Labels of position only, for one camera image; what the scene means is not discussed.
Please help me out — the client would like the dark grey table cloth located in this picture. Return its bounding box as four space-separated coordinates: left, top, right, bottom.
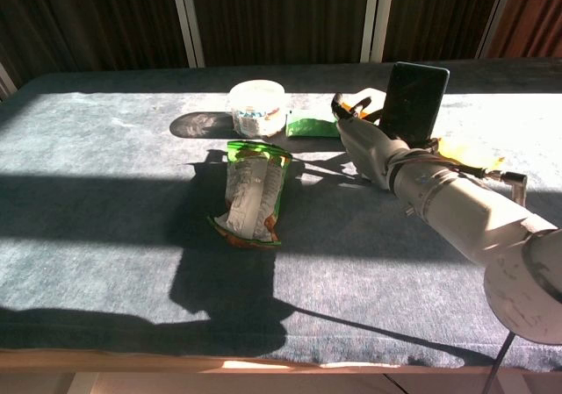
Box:
0 58 562 373

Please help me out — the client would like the green box with orange lid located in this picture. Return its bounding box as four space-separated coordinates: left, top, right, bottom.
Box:
339 87 388 125

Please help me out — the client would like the small green packet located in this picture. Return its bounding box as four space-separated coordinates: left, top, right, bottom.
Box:
285 107 342 140

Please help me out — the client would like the black smartphone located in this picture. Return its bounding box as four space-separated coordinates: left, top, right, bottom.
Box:
378 61 450 147

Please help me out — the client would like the dark brown curtain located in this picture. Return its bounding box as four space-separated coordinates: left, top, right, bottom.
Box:
0 0 191 89
188 0 372 68
383 0 507 63

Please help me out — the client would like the black cable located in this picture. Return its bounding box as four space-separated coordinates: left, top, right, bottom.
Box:
484 329 515 394

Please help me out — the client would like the white window frame post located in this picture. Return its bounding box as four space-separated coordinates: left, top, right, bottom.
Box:
0 61 18 102
169 0 206 69
475 0 520 60
359 0 399 64

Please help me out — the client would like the red curtain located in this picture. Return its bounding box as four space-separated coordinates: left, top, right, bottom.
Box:
486 0 562 60

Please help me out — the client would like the clear plastic tub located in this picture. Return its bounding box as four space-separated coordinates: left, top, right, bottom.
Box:
227 79 289 140

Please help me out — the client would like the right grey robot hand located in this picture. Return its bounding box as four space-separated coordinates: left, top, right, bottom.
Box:
329 91 412 191

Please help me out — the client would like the green and white snack bag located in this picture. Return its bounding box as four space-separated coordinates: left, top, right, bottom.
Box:
206 139 294 251

